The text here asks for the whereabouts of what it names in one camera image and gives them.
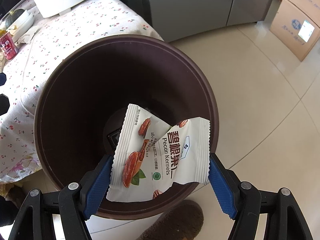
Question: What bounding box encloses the grey refrigerator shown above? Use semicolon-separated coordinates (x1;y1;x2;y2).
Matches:
120;0;272;42

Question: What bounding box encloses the white pecan kernels packet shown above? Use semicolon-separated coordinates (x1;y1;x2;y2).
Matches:
106;104;210;203

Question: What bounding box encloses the cherry print tablecloth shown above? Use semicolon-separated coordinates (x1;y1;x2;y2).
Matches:
0;0;164;184

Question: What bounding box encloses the brown trash bin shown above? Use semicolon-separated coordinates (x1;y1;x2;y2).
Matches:
34;35;219;220

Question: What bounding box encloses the brown fuzzy slipper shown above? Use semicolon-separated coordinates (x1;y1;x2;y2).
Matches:
138;200;204;240

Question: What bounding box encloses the black plastic tray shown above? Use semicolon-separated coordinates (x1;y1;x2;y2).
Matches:
107;128;121;148

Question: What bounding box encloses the red milk drink can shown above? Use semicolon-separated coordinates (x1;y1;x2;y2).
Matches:
0;32;19;61

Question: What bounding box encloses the lower cardboard box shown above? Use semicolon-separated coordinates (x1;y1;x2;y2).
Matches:
270;0;319;61

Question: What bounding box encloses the yellow snack wrapper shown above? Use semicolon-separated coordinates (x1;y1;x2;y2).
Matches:
0;25;17;37

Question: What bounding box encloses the dark green pumpkin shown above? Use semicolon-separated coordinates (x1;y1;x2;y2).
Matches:
4;9;25;29

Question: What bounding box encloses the white snack packet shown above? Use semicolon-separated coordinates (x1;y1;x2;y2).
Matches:
16;26;40;44

